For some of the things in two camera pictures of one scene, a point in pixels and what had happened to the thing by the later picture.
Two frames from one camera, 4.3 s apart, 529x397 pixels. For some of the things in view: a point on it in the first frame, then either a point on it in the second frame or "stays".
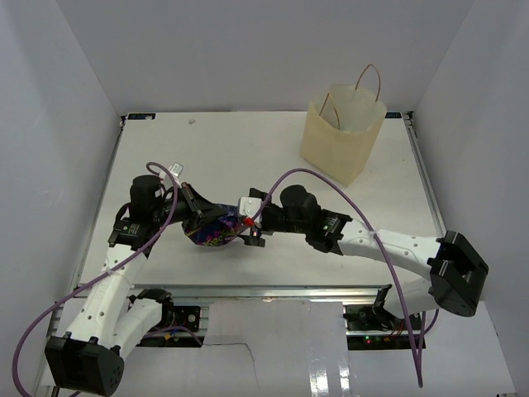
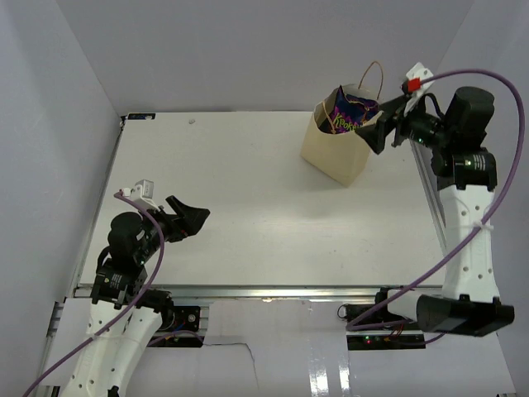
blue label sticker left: [140, 116] stays
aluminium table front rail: [281, 292] stays
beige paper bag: [340, 126] stays
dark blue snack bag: [219, 228] -> [349, 112]
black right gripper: [255, 241] -> [375, 135]
